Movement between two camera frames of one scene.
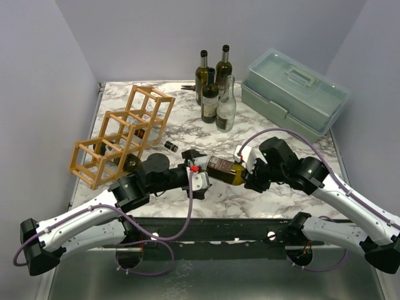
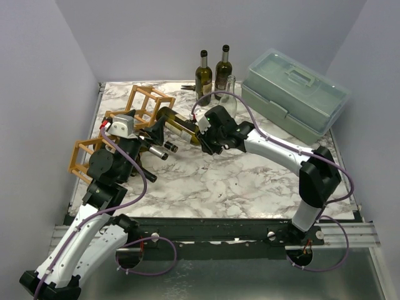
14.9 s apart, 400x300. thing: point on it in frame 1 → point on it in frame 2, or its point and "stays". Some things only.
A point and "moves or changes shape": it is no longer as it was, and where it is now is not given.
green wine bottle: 224,70 stays
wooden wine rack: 124,132 stays
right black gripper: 254,177 → 205,141
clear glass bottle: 226,108 stays
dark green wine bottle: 222,170 → 163,155
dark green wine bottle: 209,95 → 180,125
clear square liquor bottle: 142,130 moves or changes shape
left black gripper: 189,157 → 155,133
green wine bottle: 201,76 stays
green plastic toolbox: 292,93 stays
